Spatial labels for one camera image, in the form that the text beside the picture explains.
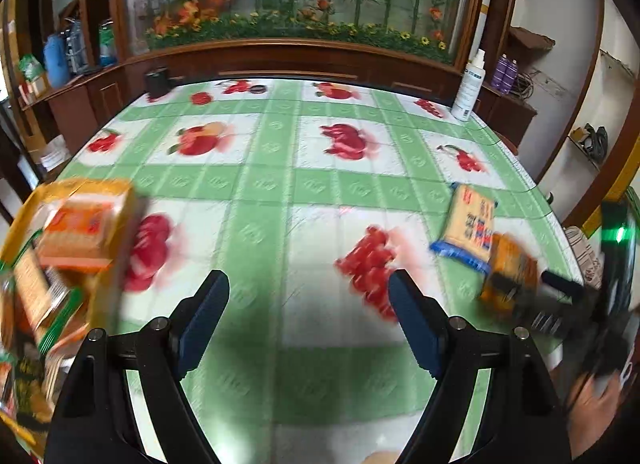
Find purple bottle right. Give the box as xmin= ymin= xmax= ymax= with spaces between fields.
xmin=500 ymin=59 xmax=518 ymax=95

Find yellow tray with white liner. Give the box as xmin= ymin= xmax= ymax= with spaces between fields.
xmin=1 ymin=177 xmax=138 ymax=461

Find purple bottle left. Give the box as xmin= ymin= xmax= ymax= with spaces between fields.
xmin=490 ymin=54 xmax=510 ymax=92

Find small black box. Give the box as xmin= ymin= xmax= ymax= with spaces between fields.
xmin=144 ymin=67 xmax=172 ymax=100

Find orange cracker pack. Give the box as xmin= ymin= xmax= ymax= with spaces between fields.
xmin=36 ymin=201 xmax=122 ymax=273

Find striped cushion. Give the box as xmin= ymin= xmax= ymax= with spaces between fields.
xmin=565 ymin=226 xmax=603 ymax=290

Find wooden sideboard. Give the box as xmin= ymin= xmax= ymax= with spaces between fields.
xmin=22 ymin=38 xmax=539 ymax=156

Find beige cracker pack blue ends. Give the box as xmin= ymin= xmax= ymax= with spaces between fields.
xmin=430 ymin=183 xmax=497 ymax=275

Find green fruit-print tablecloth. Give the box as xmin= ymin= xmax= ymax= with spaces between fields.
xmin=64 ymin=79 xmax=580 ymax=463

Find clear water jug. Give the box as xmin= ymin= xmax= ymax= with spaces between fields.
xmin=64 ymin=18 xmax=89 ymax=76

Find blue thermos jug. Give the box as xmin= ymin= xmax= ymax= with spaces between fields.
xmin=43 ymin=33 xmax=70 ymax=90

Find cracker pack with black band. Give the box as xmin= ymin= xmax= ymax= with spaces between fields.
xmin=12 ymin=241 xmax=85 ymax=354

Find dark green cracker pack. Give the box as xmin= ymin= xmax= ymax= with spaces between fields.
xmin=13 ymin=354 xmax=52 ymax=432

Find green snack bag on sideboard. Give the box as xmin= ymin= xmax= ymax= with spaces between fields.
xmin=18 ymin=54 xmax=46 ymax=83

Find purple bottle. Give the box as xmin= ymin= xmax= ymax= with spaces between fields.
xmin=490 ymin=54 xmax=510 ymax=92
xmin=500 ymin=59 xmax=518 ymax=95

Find white spray bottle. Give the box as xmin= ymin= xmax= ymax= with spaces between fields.
xmin=451 ymin=48 xmax=486 ymax=122

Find yellow-orange biscuit pack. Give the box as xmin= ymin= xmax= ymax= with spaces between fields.
xmin=480 ymin=232 xmax=539 ymax=317

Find person's right hand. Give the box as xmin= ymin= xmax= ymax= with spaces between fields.
xmin=567 ymin=371 xmax=622 ymax=460

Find green-labelled plastic bottle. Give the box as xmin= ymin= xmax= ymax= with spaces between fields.
xmin=99 ymin=19 xmax=117 ymax=67

